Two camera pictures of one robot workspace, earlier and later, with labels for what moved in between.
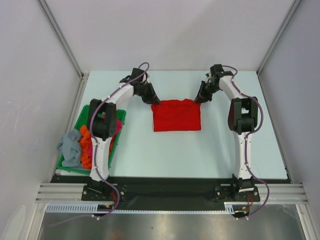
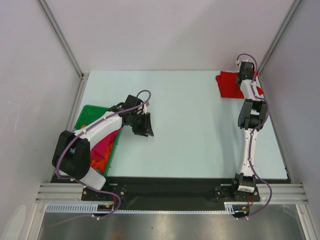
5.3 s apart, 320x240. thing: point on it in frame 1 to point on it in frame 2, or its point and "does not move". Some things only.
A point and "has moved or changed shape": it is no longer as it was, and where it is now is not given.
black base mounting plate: (168, 190) does not move
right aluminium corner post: (296, 5) does not move
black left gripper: (151, 98) to (146, 129)
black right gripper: (204, 91) to (245, 69)
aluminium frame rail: (47, 193) does not move
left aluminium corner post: (53, 23) does not move
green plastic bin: (83, 120) does not move
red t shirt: (176, 115) has moved or changed shape
